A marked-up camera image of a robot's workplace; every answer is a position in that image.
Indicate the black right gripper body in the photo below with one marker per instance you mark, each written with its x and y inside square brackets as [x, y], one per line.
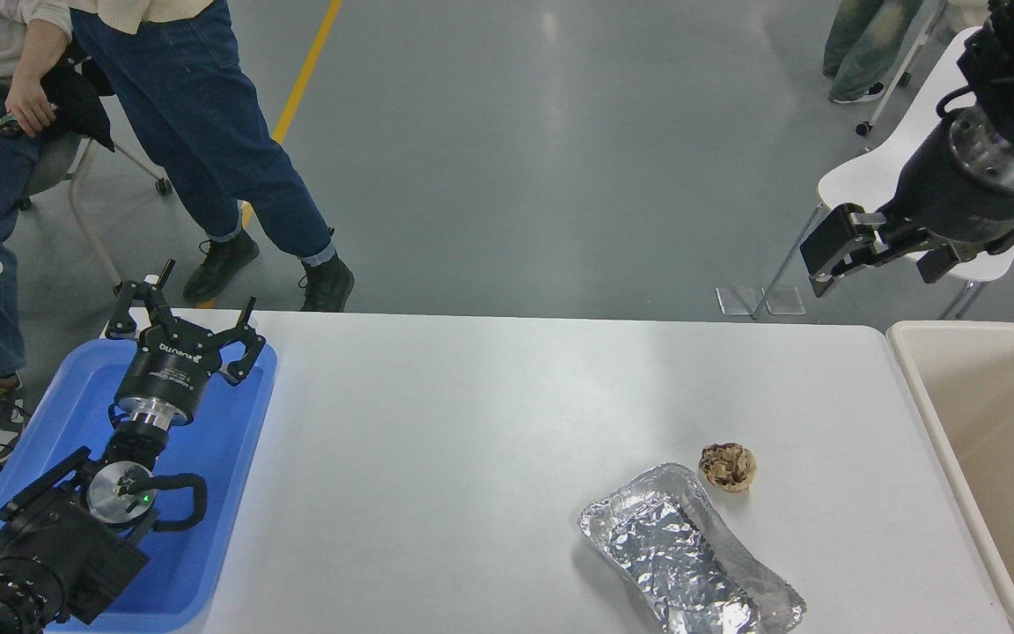
[956, 202]

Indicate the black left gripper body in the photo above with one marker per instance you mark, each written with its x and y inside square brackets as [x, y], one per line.
[174, 370]

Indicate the phone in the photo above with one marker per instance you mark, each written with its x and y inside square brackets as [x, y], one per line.
[5, 126]

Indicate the silver foil tray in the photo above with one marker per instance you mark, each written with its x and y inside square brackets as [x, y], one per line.
[679, 555]

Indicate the person's forearm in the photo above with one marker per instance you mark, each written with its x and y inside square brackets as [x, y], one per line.
[40, 48]

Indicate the clear floor plate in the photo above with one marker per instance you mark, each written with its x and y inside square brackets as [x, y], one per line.
[736, 299]
[784, 299]

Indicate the person's hand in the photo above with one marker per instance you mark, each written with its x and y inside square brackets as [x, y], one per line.
[30, 106]

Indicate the white plastic chair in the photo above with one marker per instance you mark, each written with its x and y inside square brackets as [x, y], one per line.
[859, 180]

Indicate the blue plastic tray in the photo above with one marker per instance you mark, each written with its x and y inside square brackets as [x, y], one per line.
[225, 493]

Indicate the grey wheeled chair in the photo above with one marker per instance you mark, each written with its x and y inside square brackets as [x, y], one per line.
[54, 163]

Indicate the distant person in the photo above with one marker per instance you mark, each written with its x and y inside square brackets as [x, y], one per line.
[868, 44]

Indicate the large pale bin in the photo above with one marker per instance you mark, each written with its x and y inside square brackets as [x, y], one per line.
[1000, 440]

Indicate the standing person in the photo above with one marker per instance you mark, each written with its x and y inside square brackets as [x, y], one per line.
[208, 132]

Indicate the black cloth bundle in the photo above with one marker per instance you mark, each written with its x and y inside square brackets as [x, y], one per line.
[80, 106]

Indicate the crumpled tan paper ball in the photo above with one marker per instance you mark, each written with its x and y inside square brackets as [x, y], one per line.
[727, 467]

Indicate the white wheeled frame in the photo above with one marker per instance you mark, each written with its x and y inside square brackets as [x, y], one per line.
[863, 129]

